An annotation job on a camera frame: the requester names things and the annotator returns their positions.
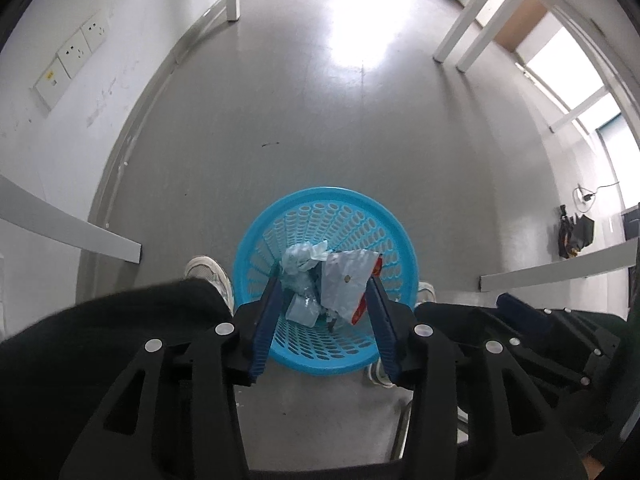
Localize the white paper food bag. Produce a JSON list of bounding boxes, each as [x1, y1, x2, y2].
[[320, 249, 382, 326]]

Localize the clear crinkled plastic wrap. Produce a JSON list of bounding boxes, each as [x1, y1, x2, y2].
[[280, 240, 330, 328]]

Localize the blue plastic trash basket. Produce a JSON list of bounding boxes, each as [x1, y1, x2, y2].
[[233, 188, 419, 376]]

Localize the wall power sockets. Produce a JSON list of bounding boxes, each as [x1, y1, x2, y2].
[[34, 10, 110, 110]]

